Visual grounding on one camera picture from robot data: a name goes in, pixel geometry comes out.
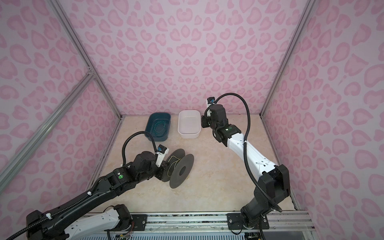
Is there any dark grey cable spool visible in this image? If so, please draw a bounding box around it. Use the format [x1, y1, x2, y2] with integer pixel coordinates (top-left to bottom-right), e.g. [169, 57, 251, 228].
[162, 149, 195, 189]

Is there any yellow cable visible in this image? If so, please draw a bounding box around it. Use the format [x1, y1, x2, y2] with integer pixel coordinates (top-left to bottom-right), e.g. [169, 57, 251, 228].
[165, 155, 182, 178]

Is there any white plastic tray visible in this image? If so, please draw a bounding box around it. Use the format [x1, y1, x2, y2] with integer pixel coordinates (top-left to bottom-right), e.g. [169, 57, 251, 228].
[178, 110, 201, 139]

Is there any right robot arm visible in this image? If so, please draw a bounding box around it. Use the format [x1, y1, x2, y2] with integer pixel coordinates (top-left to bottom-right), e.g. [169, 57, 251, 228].
[201, 104, 291, 229]

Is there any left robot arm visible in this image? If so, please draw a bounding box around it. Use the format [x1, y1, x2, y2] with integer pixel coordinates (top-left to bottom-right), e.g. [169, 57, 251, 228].
[27, 151, 165, 240]

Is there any dark teal plastic bin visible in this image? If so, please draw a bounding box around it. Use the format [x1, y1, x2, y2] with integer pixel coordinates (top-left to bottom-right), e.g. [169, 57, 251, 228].
[145, 112, 171, 142]

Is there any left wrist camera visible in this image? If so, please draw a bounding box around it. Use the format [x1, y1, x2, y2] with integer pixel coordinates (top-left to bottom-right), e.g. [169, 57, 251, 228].
[155, 145, 169, 168]

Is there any green cable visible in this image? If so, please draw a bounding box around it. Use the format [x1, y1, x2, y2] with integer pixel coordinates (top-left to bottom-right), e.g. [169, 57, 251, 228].
[152, 119, 168, 136]

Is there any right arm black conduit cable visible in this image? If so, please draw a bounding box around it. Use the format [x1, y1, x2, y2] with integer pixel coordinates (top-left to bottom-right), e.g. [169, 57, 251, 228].
[203, 92, 283, 213]

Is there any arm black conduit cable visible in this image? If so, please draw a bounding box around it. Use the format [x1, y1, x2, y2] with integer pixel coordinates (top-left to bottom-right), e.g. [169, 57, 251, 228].
[5, 131, 158, 240]
[203, 92, 283, 213]

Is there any diagonal aluminium frame strut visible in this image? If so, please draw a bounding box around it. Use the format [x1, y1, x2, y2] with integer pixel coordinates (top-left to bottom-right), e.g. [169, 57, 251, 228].
[1, 71, 94, 192]

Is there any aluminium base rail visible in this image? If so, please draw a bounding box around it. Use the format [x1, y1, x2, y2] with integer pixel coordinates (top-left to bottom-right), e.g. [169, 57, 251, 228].
[65, 209, 319, 240]

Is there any right aluminium frame strut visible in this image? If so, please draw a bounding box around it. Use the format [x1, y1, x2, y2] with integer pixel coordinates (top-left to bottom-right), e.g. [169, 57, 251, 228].
[260, 0, 319, 119]

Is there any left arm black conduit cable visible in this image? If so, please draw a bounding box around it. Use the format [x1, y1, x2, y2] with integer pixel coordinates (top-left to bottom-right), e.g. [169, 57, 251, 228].
[5, 131, 158, 240]

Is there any left aluminium frame strut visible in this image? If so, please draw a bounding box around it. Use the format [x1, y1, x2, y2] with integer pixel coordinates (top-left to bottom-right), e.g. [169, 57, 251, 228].
[47, 0, 123, 120]

